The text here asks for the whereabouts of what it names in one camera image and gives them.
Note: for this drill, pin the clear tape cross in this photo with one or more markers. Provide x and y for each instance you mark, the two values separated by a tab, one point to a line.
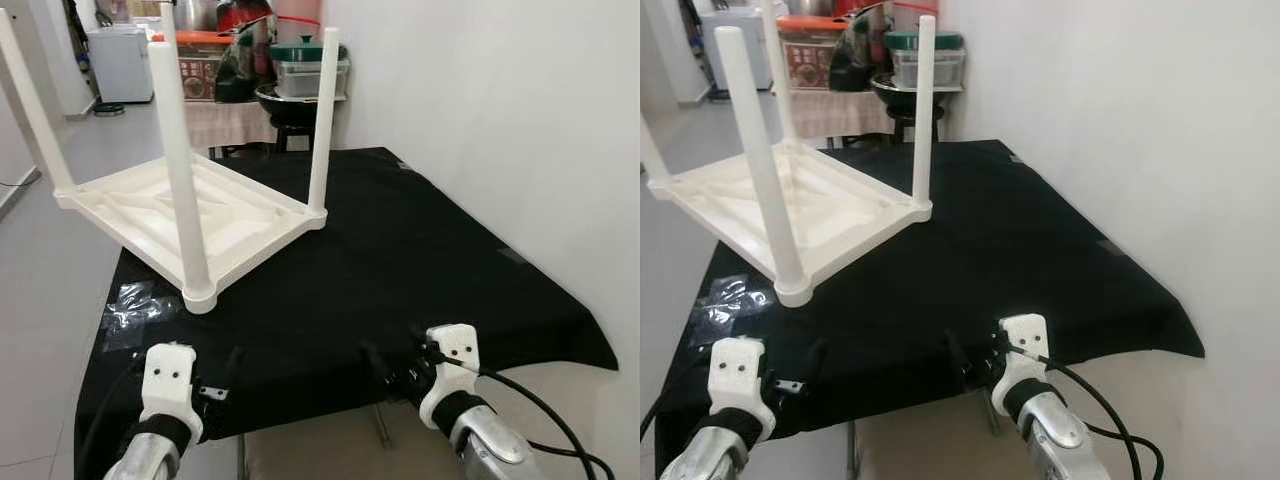
730	305
140	310

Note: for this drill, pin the black round floor base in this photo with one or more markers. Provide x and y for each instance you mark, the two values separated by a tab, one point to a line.
717	95
110	108

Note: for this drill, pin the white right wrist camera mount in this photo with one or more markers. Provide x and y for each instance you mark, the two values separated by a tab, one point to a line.
1022	345
452	355

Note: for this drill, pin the grey cabinet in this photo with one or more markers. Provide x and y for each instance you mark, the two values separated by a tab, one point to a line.
120	65
745	40

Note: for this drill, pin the orange lidded storage box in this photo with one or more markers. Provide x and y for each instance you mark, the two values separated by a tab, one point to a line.
815	60
200	70

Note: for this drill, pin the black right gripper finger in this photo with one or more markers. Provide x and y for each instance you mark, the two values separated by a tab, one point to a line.
958	352
375	362

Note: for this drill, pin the clear plastic storage container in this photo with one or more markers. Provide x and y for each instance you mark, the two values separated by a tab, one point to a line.
295	80
948	70

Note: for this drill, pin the beige side table cloth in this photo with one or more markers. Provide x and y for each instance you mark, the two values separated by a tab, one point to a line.
840	112
230	122

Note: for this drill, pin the green pot lid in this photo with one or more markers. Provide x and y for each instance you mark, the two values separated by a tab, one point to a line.
900	40
295	52

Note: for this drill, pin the white plastic children table top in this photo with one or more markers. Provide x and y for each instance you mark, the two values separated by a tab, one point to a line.
850	205
240	215

